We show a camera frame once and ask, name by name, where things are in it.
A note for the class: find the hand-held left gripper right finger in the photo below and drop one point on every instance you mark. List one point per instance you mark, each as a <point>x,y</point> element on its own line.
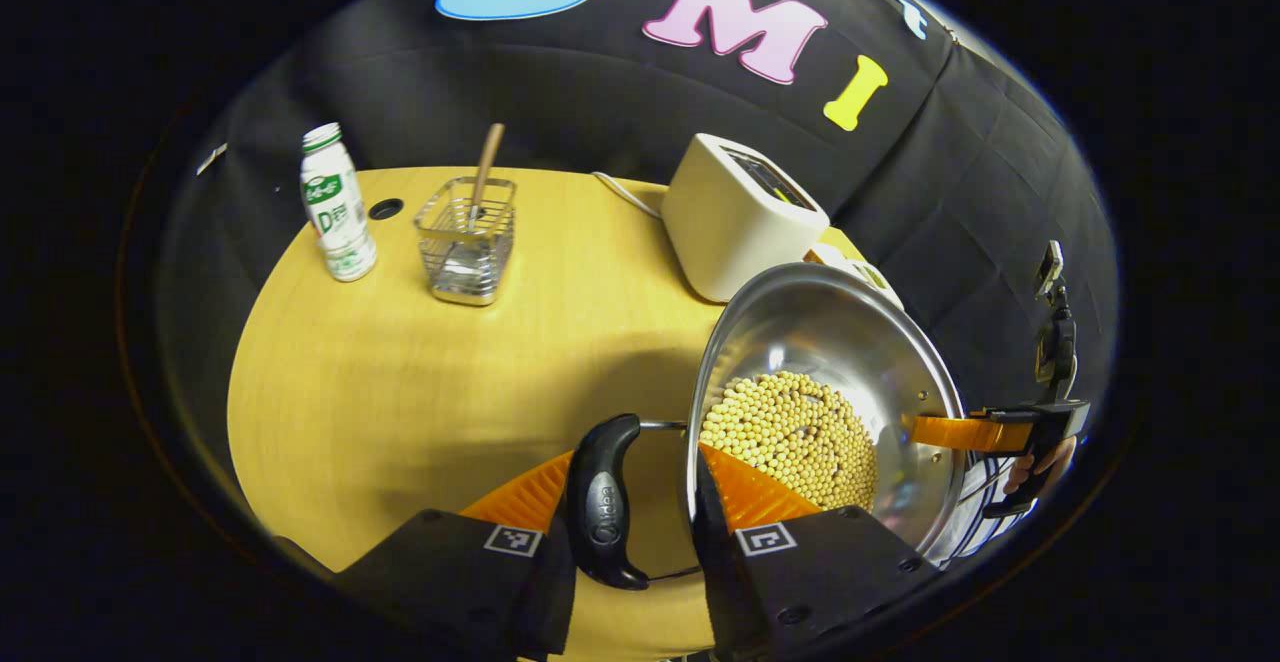
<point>715,542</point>

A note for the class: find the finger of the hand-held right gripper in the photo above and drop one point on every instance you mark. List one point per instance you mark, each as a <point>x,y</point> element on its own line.
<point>965,433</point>

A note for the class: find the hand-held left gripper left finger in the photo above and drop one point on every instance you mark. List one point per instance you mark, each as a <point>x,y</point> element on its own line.
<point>520,602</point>

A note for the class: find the pile of yellow soybeans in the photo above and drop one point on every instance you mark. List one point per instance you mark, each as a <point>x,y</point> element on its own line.
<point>790,437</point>

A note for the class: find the white toaster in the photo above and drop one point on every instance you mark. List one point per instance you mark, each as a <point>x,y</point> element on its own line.
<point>725,232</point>

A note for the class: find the white green-label drink bottle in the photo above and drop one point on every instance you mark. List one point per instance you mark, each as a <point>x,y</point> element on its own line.
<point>338,212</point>

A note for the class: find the wooden stick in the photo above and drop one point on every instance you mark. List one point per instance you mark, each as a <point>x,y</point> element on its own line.
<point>487,162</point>

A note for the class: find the black backdrop cloth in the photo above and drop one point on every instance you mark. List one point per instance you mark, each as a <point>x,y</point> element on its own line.
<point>560,92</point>

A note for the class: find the white clothes peg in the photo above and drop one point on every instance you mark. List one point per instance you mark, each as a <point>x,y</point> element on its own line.
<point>211,158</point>

